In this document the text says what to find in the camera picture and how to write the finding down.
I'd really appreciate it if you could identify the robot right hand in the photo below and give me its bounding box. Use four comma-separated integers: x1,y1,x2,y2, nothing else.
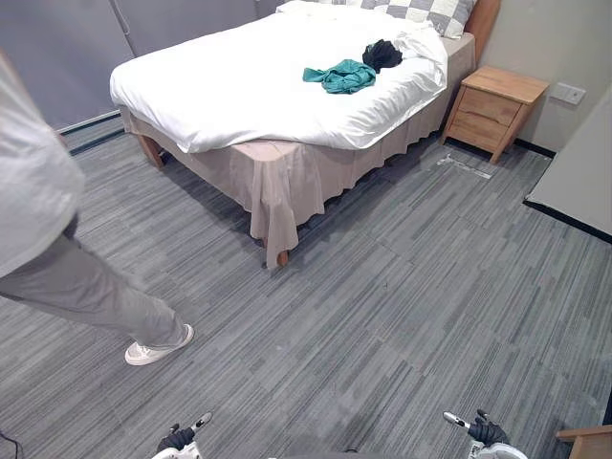
442,408,511,448

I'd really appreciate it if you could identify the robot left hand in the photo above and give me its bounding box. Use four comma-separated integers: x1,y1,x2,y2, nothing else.
157,411,213,453

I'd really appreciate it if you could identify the beige bed skirt sheet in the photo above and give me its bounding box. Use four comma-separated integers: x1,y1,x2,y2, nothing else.
119,32,476,270

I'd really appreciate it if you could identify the teal green cloth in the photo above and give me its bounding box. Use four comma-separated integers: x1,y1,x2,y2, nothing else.
302,58,379,96

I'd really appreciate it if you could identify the black cloth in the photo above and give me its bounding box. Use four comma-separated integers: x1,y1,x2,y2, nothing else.
361,38,406,74

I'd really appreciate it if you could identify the wooden furniture corner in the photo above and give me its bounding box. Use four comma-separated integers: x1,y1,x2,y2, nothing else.
556,424,612,459

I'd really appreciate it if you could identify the person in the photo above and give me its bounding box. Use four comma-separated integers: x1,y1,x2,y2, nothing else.
0,47,196,367

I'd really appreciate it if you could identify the wooden nightstand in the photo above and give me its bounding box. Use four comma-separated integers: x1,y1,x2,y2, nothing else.
441,65,550,165

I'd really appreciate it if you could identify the white duvet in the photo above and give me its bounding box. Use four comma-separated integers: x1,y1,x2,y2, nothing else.
109,8,449,154

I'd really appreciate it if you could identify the grey white checkered pillow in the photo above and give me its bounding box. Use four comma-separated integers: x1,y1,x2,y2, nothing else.
329,0,478,39

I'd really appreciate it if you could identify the black cable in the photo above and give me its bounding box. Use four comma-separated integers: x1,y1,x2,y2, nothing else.
0,428,23,459

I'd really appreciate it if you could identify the white wall socket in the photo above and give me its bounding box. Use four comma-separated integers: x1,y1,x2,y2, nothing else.
548,81,587,104

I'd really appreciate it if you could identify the wooden bed frame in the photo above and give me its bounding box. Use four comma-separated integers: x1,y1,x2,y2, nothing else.
137,0,502,268

